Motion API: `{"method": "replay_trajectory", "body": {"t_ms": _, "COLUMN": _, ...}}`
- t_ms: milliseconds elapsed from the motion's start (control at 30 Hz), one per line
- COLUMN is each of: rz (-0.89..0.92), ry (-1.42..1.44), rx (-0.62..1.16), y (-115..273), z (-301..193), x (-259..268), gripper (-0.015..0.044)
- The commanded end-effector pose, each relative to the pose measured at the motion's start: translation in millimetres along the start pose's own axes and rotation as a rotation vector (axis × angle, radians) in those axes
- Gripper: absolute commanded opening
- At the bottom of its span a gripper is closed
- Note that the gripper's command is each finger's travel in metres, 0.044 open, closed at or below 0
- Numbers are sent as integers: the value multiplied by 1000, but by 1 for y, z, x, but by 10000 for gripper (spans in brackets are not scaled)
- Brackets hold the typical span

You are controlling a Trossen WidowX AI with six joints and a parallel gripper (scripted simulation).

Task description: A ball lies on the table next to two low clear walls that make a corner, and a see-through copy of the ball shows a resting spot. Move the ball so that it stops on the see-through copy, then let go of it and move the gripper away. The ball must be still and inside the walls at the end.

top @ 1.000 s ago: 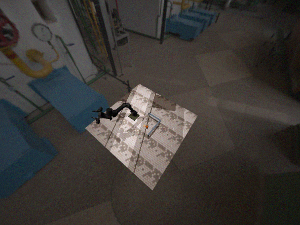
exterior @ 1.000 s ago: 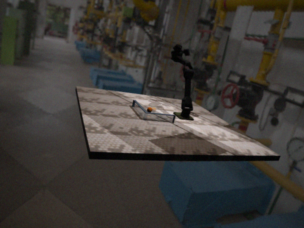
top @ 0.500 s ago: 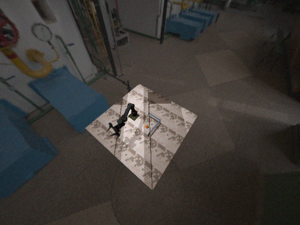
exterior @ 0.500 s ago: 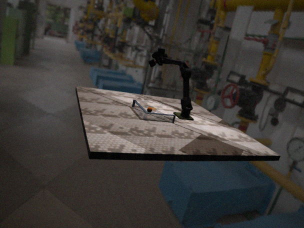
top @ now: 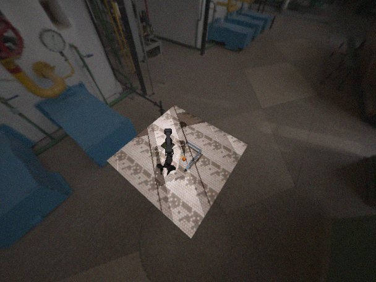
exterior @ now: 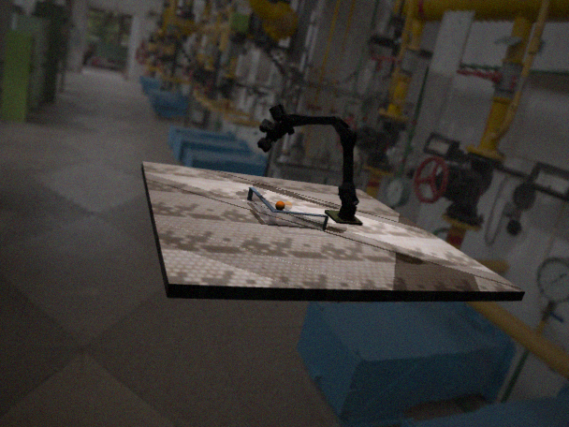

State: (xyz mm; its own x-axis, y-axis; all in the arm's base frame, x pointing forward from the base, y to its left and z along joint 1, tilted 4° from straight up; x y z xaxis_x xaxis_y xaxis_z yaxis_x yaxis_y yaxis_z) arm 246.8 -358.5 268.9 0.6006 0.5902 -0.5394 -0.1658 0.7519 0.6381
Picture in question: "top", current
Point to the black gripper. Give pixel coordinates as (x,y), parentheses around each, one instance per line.
(161,168)

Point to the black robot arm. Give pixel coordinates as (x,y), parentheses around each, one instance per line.
(168,150)

